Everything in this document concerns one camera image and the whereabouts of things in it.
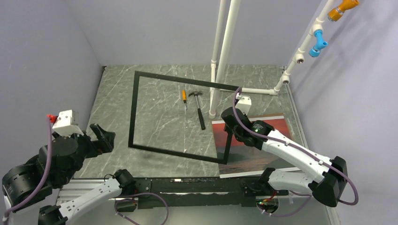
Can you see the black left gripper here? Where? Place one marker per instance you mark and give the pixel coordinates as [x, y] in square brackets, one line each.
[107, 136]

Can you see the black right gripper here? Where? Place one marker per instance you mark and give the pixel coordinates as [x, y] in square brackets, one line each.
[227, 128]

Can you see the red sunset photo print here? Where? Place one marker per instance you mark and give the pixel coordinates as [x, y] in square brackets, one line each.
[248, 161]

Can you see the orange handled screwdriver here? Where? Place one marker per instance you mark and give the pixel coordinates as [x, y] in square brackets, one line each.
[184, 99]

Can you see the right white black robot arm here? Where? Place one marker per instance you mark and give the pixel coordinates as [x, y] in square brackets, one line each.
[321, 177]

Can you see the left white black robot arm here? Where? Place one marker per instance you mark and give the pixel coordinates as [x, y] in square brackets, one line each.
[26, 186]

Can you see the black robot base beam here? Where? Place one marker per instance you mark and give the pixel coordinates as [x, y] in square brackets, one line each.
[196, 191]

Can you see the white PVC pipe structure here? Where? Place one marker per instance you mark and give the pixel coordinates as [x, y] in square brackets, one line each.
[218, 67]

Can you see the steel claw hammer black grip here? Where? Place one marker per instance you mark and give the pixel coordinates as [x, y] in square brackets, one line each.
[196, 94]

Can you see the blue pipe fitting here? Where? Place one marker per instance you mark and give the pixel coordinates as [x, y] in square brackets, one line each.
[319, 45]

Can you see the orange pipe fitting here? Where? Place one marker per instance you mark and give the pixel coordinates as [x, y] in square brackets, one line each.
[336, 13]

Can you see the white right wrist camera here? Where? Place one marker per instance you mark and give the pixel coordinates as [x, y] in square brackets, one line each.
[243, 103]

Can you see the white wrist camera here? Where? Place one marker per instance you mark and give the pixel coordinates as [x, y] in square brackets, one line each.
[65, 123]
[243, 103]

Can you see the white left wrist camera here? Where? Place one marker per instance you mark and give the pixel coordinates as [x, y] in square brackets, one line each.
[65, 123]

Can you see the aluminium extrusion rail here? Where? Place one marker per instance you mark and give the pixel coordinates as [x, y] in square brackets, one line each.
[77, 188]

